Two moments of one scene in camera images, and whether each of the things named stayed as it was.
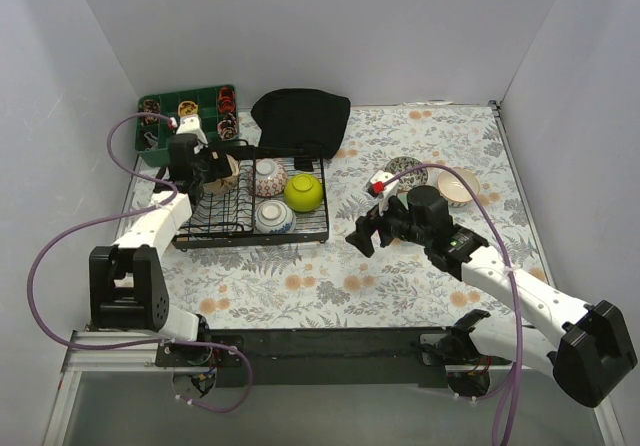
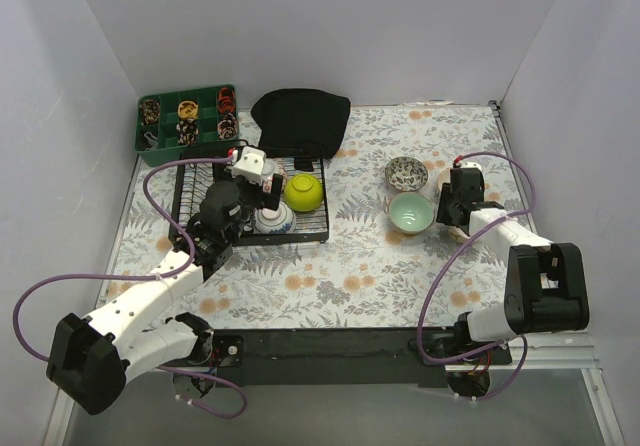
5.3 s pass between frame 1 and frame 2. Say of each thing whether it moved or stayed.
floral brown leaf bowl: stayed
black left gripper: moved
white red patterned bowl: stayed
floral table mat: stayed
